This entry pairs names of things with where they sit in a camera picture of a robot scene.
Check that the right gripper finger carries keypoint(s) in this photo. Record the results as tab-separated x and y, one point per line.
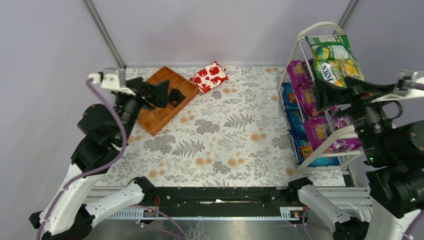
362	86
328	94

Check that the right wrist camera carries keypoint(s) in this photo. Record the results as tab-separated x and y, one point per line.
410	85

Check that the purple candy bag top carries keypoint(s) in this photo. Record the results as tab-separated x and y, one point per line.
318	130

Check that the red floral folded cloth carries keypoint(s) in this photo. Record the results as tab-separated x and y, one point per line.
209	77

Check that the upper blue candy bag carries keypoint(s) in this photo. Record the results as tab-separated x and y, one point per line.
288	96

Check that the black orange rolled cloth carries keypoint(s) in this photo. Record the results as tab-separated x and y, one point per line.
175	97

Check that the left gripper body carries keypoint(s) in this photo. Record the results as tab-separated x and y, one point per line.
142	93

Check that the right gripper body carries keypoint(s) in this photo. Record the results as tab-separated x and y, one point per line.
359	98

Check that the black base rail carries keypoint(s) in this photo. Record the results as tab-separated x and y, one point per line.
221	202

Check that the purple candy bag front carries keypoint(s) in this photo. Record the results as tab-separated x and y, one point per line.
306	96

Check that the purple candy bag carried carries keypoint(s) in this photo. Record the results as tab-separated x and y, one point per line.
298	73

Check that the wooden compartment tray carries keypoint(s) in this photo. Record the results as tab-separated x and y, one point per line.
155	120

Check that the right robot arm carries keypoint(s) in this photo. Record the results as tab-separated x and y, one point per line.
395	153

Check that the white metal shelf rack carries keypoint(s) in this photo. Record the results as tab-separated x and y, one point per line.
302	51

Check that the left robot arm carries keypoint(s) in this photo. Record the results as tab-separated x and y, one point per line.
106	131

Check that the purple candy bag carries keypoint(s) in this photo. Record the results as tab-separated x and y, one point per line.
318	130
306	96

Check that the lower blue candy bag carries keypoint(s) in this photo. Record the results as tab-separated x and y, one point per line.
302	146

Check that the blue candy bag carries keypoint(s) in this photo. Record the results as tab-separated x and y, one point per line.
288	96
302	146

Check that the green candy bag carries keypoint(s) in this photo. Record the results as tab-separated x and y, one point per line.
330	47
335	71

